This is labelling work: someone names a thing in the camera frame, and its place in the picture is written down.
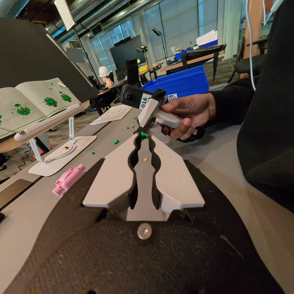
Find white box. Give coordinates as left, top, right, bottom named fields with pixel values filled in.
left=196, top=30, right=219, bottom=45

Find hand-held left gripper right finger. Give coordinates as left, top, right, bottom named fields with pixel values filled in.
left=148, top=135, right=205, bottom=221

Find printed paper sheet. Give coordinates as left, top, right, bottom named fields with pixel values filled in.
left=89, top=105, right=133, bottom=126

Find studio light stand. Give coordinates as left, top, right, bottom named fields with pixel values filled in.
left=151, top=28, right=169, bottom=63

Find blue storage bin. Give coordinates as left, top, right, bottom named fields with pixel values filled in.
left=141, top=65, right=210, bottom=101

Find black office chair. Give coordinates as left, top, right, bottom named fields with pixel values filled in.
left=227, top=34, right=269, bottom=84
left=126, top=59, right=141, bottom=89

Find pink plastic toy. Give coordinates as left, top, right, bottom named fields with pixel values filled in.
left=52, top=164, right=86, bottom=197

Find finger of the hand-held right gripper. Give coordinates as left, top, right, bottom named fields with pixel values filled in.
left=147, top=117, right=170, bottom=144
left=133, top=99, right=159, bottom=135

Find black backdrop panel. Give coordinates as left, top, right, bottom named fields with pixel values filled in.
left=0, top=18, right=100, bottom=102

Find white cable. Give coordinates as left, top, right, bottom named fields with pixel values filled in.
left=245, top=0, right=279, bottom=91

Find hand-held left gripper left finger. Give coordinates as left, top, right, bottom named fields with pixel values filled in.
left=82, top=133, right=141, bottom=221

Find person's right hand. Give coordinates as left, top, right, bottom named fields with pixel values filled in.
left=160, top=92, right=217, bottom=141

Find large black monitor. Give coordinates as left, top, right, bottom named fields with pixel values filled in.
left=109, top=35, right=143, bottom=69

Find white book stand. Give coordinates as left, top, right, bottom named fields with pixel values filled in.
left=0, top=100, right=97, bottom=177

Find open instruction booklet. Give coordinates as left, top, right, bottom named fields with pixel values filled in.
left=0, top=78, right=81, bottom=139

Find silver ventilation ducts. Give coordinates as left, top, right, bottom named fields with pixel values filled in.
left=14, top=0, right=166, bottom=46

